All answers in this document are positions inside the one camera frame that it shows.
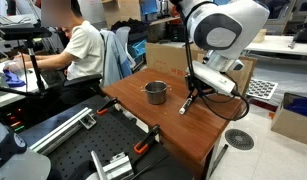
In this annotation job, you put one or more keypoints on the wooden desk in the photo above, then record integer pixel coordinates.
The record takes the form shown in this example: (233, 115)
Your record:
(193, 137)

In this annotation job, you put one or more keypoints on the round floor drain cover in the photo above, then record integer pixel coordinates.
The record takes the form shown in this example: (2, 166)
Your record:
(239, 139)

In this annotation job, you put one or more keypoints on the seated person in white shirt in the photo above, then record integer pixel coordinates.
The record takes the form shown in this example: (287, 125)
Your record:
(84, 53)

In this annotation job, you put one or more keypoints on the black orange clamp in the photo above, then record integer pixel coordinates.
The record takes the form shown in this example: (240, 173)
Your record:
(108, 104)
(144, 144)

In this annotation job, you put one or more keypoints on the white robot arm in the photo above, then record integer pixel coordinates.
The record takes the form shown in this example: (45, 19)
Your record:
(223, 31)

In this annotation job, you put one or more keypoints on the camera on black stand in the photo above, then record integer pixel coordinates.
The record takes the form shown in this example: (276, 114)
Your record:
(28, 34)

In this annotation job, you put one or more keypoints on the black cap foreground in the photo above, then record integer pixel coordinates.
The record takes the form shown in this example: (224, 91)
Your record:
(10, 144)

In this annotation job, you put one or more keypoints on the cardboard box with blue items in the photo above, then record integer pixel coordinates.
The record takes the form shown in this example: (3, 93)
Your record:
(290, 118)

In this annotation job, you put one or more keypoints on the cardboard backdrop sheet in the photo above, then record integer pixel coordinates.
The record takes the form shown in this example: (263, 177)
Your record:
(170, 58)

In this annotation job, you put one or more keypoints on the aluminium extrusion rail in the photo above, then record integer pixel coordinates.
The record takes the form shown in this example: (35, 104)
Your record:
(84, 119)

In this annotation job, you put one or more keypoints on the small steel pot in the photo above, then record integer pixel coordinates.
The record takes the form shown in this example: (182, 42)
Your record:
(156, 92)

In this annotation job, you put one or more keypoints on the white perforated tray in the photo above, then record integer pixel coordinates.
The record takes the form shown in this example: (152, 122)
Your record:
(261, 89)

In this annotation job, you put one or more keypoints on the blue jacket on chair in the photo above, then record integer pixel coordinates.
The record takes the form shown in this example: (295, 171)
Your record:
(116, 64)

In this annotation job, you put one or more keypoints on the black orange clamp far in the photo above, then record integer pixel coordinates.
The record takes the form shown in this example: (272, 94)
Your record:
(108, 104)

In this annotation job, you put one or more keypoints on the aluminium bracket near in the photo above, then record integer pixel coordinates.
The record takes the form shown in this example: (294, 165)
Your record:
(118, 168)

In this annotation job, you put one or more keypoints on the black orange clamp near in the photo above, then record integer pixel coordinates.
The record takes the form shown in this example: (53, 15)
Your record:
(144, 144)

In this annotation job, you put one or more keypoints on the white background table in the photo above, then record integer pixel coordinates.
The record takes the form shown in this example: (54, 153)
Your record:
(278, 44)

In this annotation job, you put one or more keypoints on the blue cloth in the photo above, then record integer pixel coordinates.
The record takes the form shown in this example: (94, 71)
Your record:
(13, 80)

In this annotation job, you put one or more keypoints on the small wooden box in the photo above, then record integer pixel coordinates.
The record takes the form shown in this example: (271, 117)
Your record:
(260, 36)

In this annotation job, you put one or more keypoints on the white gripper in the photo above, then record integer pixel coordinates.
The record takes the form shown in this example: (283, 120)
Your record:
(212, 79)

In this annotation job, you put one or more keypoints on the black office chair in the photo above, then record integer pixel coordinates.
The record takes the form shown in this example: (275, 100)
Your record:
(86, 85)

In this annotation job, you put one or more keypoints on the black perforated breadboard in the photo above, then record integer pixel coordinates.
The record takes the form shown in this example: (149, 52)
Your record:
(110, 136)

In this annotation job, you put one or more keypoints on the black and white marker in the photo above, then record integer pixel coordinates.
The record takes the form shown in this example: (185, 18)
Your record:
(185, 106)

